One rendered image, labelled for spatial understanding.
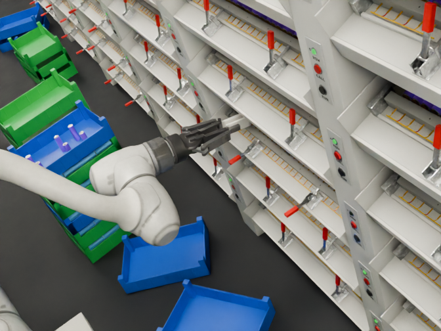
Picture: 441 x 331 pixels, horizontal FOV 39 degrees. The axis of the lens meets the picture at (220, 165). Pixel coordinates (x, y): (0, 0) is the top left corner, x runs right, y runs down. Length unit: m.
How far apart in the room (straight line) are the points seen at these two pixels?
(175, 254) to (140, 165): 0.73
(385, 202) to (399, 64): 0.40
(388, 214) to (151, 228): 0.54
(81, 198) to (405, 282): 0.71
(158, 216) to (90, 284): 0.90
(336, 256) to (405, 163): 0.67
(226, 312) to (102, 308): 0.45
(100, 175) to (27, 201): 1.27
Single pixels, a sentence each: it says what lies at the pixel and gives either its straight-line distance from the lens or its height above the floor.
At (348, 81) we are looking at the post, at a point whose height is 0.97.
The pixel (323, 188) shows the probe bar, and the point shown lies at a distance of 1.47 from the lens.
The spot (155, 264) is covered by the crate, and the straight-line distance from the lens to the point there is 2.19.
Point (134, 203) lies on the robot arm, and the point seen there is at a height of 0.66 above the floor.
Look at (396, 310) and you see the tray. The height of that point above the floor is 0.32.
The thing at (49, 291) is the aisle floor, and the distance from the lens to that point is 2.34.
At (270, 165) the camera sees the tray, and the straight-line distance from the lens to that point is 1.62.
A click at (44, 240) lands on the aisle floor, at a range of 2.54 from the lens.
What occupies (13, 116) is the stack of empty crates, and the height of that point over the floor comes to 0.40.
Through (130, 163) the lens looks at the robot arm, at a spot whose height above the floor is 0.67.
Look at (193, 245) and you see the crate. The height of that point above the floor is 0.00.
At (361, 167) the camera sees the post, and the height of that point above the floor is 0.78.
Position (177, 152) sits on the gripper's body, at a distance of 1.57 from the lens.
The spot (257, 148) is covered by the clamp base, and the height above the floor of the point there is 0.50.
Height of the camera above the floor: 1.56
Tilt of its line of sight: 40 degrees down
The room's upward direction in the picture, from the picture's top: 22 degrees counter-clockwise
